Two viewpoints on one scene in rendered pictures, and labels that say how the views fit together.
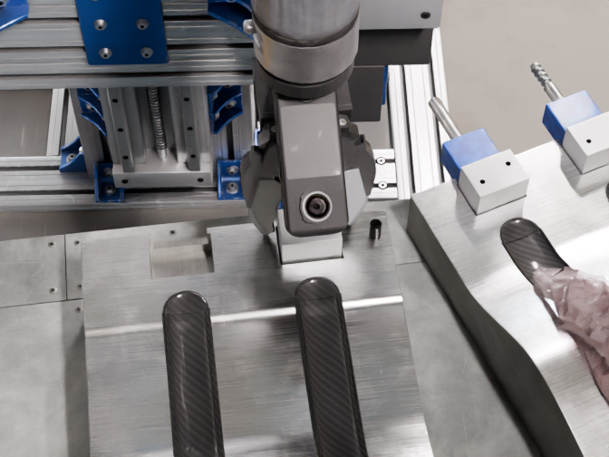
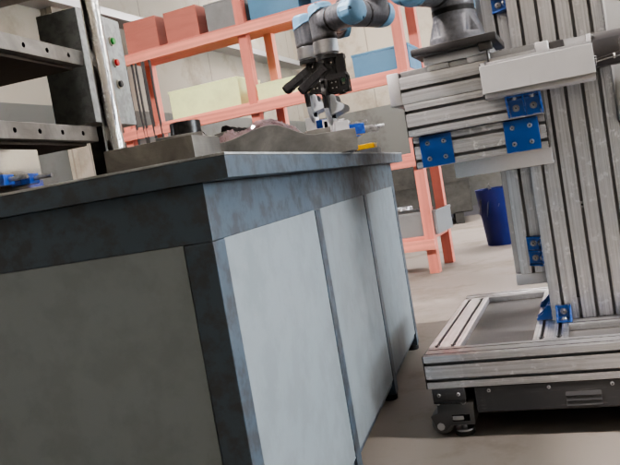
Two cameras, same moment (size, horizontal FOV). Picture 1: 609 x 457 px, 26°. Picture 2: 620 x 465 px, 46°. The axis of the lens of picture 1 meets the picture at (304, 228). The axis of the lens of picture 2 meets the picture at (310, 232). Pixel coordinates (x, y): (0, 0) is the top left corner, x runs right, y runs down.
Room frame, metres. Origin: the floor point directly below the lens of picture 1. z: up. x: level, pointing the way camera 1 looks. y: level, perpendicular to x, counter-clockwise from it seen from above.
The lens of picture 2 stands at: (1.36, -2.13, 0.73)
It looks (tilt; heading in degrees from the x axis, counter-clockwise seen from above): 4 degrees down; 112
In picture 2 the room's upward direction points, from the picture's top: 10 degrees counter-clockwise
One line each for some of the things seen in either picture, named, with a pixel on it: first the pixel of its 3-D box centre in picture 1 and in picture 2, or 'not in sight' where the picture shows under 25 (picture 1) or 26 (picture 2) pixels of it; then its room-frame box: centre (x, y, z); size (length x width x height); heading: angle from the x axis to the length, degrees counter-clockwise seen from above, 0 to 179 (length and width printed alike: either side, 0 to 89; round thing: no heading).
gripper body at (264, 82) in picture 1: (304, 94); (333, 75); (0.64, 0.00, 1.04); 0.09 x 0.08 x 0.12; 7
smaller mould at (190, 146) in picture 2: not in sight; (165, 160); (0.50, -0.77, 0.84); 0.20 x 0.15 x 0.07; 7
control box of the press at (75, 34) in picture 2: not in sight; (115, 217); (-0.35, 0.15, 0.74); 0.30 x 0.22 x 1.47; 97
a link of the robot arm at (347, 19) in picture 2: not in sight; (349, 13); (0.73, -0.03, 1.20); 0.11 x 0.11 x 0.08; 63
